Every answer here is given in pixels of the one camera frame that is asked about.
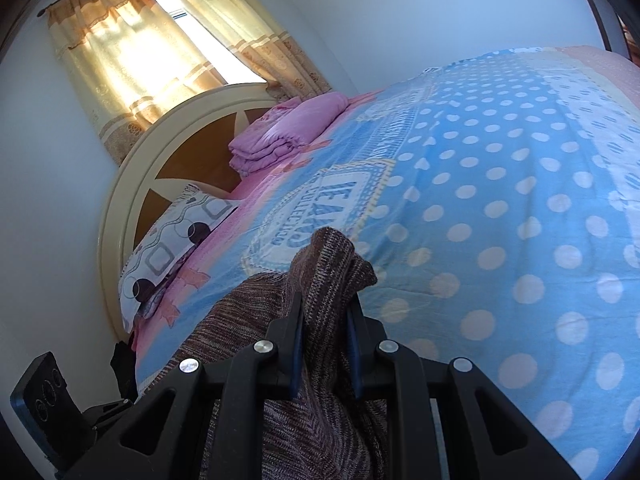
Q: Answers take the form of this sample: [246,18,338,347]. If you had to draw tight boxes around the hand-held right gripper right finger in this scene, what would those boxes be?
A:
[345,300,583,480]

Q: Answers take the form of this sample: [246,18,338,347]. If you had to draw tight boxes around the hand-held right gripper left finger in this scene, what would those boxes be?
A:
[62,300,306,480]

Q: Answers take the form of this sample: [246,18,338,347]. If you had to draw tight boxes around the brown knitted sweater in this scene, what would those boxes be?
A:
[145,226,389,480]

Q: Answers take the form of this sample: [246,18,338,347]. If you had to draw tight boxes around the dark cloth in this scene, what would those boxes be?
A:
[110,341,139,402]

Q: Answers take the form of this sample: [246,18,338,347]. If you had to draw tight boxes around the white patterned pillow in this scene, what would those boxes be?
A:
[118,183,247,334]

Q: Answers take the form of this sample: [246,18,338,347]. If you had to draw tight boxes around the printed patchwork bed sheet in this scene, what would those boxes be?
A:
[131,45,640,480]

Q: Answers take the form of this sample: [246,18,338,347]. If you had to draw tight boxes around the folded pink blanket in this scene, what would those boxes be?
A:
[228,92,351,178]

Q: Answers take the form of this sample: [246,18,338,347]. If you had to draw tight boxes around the cream round wooden headboard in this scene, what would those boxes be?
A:
[97,82,282,342]

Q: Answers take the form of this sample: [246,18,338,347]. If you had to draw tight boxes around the yellow patterned curtain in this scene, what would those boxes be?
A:
[141,0,334,104]
[47,0,227,167]

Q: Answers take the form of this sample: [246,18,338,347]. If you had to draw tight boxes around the dark wooden door frame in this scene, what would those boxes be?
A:
[570,0,638,58]

